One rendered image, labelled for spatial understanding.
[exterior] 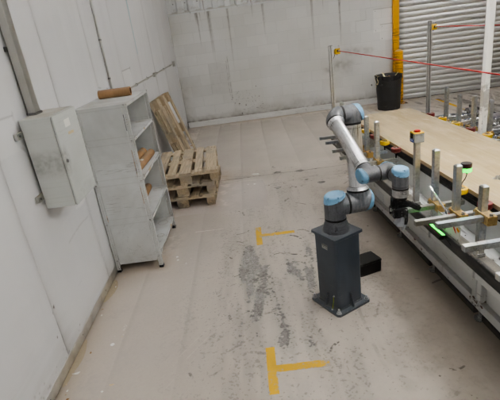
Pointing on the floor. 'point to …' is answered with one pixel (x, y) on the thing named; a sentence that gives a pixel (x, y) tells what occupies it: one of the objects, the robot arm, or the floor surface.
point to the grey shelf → (127, 176)
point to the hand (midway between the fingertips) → (403, 228)
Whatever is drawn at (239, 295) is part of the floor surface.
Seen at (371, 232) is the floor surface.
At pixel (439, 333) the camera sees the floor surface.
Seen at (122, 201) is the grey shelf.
